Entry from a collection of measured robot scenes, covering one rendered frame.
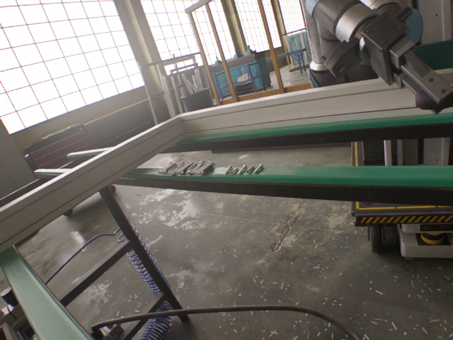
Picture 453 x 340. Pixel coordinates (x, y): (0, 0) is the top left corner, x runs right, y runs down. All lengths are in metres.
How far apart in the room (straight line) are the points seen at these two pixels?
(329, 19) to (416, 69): 0.19
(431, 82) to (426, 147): 1.02
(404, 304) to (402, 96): 0.92
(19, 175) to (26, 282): 6.53
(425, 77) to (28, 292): 0.63
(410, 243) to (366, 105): 0.86
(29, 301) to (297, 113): 0.61
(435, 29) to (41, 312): 1.42
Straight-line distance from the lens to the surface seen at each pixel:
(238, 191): 0.45
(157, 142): 0.81
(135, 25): 9.51
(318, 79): 1.04
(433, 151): 1.45
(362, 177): 0.35
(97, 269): 1.02
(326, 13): 0.54
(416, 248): 1.33
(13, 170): 6.96
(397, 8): 0.68
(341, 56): 0.48
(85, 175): 0.70
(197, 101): 4.59
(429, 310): 1.27
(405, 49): 0.43
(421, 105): 0.44
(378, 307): 1.25
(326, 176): 0.36
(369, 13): 0.51
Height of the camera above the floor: 1.04
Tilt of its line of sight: 23 degrees down
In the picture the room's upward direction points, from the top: 18 degrees counter-clockwise
